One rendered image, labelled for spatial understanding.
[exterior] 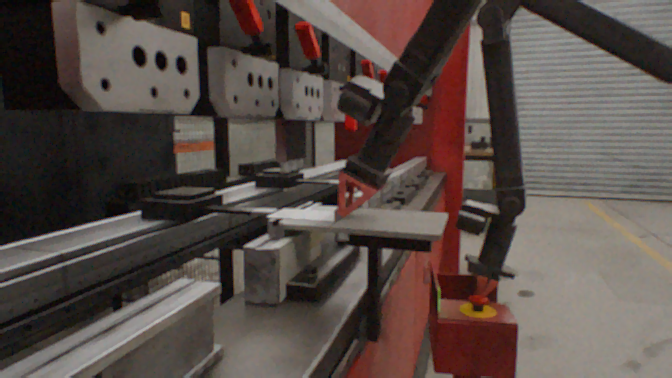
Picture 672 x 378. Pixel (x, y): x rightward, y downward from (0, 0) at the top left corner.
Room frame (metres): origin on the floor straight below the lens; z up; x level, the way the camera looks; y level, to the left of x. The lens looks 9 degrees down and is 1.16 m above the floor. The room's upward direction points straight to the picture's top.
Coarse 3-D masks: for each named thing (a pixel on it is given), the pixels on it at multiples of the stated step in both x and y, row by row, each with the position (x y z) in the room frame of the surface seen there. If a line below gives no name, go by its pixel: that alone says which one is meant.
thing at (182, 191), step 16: (160, 192) 0.86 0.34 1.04; (176, 192) 0.86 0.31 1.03; (192, 192) 0.86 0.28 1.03; (208, 192) 0.90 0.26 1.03; (144, 208) 0.85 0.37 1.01; (160, 208) 0.84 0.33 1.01; (176, 208) 0.83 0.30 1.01; (192, 208) 0.83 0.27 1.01; (208, 208) 0.86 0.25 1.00; (224, 208) 0.85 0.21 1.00; (240, 208) 0.85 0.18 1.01; (256, 208) 0.85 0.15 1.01; (272, 208) 0.85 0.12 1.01
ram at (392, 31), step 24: (288, 0) 0.73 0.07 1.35; (336, 0) 0.96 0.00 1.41; (360, 0) 1.15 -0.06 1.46; (384, 0) 1.43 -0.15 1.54; (408, 0) 1.88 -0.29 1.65; (432, 0) 2.72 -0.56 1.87; (336, 24) 0.96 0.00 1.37; (360, 24) 1.15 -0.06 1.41; (384, 24) 1.43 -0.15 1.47; (408, 24) 1.89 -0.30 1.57; (360, 48) 1.15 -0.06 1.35
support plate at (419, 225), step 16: (320, 208) 0.88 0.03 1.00; (368, 208) 0.88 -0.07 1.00; (288, 224) 0.74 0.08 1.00; (304, 224) 0.73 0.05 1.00; (320, 224) 0.73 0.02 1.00; (336, 224) 0.73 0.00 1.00; (352, 224) 0.73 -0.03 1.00; (368, 224) 0.73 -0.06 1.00; (384, 224) 0.73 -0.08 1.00; (400, 224) 0.73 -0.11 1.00; (416, 224) 0.73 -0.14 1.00; (432, 224) 0.73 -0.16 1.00; (432, 240) 0.67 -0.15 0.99
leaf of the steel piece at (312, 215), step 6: (300, 210) 0.85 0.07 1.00; (306, 210) 0.85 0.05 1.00; (312, 210) 0.85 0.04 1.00; (318, 210) 0.85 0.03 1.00; (336, 210) 0.76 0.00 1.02; (288, 216) 0.79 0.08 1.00; (294, 216) 0.79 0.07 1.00; (300, 216) 0.79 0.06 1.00; (306, 216) 0.79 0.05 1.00; (312, 216) 0.79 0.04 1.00; (318, 216) 0.79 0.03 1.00; (324, 216) 0.79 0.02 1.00; (330, 216) 0.79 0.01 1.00; (336, 216) 0.76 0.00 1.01; (342, 216) 0.79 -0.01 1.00
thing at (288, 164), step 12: (276, 120) 0.79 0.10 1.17; (288, 120) 0.79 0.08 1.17; (300, 120) 0.85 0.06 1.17; (276, 132) 0.79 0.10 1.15; (288, 132) 0.79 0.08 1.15; (300, 132) 0.85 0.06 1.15; (276, 144) 0.79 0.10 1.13; (288, 144) 0.79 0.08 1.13; (300, 144) 0.85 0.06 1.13; (276, 156) 0.79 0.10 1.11; (288, 156) 0.79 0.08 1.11; (300, 156) 0.85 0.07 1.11; (288, 168) 0.81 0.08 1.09; (300, 168) 0.87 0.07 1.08
